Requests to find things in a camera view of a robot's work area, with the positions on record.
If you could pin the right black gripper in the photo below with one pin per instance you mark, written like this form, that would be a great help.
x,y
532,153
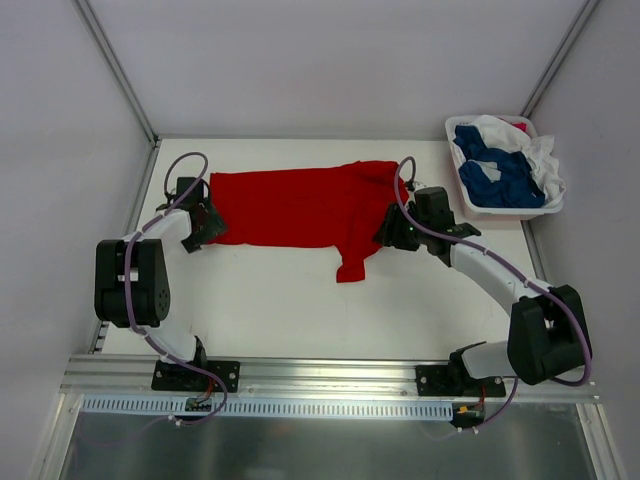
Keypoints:
x,y
391,230

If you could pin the white laundry basket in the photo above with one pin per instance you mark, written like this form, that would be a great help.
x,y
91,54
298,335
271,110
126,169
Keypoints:
x,y
470,210

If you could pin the red t shirt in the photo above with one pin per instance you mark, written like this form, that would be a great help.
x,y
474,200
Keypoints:
x,y
341,207

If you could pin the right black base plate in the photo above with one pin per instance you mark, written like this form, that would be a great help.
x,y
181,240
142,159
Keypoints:
x,y
452,380

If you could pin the aluminium mounting rail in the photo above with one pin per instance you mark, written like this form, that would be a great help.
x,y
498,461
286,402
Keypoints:
x,y
259,377

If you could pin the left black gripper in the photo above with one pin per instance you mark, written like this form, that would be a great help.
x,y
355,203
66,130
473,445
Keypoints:
x,y
205,226

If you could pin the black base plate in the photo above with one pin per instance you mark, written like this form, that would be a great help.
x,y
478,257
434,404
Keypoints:
x,y
174,378
452,380

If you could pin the white t shirt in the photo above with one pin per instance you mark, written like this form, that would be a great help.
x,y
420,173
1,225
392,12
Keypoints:
x,y
537,151

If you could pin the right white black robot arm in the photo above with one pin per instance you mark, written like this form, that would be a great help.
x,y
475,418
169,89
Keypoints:
x,y
547,338

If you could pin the blue t shirt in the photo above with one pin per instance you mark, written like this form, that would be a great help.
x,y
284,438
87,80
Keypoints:
x,y
493,177

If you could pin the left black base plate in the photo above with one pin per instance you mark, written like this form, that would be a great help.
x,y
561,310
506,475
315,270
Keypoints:
x,y
174,378

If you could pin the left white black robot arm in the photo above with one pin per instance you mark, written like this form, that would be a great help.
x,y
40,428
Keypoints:
x,y
132,286

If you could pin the white slotted cable duct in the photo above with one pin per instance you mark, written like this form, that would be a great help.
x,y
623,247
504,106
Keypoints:
x,y
270,408

